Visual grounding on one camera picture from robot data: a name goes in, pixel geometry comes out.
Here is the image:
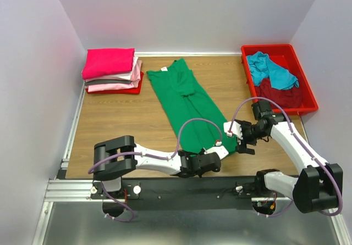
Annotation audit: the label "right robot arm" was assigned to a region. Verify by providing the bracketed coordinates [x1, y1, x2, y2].
[223, 97, 343, 216]

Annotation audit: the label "red folded t-shirt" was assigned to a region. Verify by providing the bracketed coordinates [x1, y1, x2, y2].
[85, 72, 144, 94]

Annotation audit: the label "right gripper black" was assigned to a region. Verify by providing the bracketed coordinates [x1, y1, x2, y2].
[235, 120, 267, 155]

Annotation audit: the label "blue t-shirt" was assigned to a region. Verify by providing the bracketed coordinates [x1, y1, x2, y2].
[246, 52, 299, 90]

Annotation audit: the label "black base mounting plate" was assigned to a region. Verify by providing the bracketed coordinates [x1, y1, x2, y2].
[91, 176, 290, 216]

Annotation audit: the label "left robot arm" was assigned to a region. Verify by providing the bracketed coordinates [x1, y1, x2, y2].
[88, 135, 228, 198]

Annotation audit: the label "magenta folded t-shirt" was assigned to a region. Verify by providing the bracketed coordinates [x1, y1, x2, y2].
[81, 48, 135, 80]

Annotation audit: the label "light pink folded t-shirt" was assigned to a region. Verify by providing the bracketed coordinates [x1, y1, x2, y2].
[85, 60, 142, 92]

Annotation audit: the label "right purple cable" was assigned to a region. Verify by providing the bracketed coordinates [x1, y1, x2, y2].
[229, 97, 344, 218]

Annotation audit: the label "dark red t-shirt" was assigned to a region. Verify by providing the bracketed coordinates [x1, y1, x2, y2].
[255, 78, 303, 109]

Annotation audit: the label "grey folded t-shirt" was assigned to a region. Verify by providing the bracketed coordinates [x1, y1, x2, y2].
[85, 79, 131, 86]

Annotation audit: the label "purple cable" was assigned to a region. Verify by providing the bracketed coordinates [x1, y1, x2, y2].
[229, 97, 344, 218]
[87, 118, 223, 223]

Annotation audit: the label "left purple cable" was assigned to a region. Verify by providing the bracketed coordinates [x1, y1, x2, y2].
[87, 118, 223, 223]

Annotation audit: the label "red plastic bin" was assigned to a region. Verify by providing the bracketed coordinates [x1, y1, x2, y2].
[241, 44, 318, 115]

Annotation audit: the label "green t-shirt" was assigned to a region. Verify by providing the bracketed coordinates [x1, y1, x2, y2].
[146, 59, 227, 153]

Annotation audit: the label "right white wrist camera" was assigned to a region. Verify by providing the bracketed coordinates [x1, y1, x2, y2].
[223, 120, 243, 140]

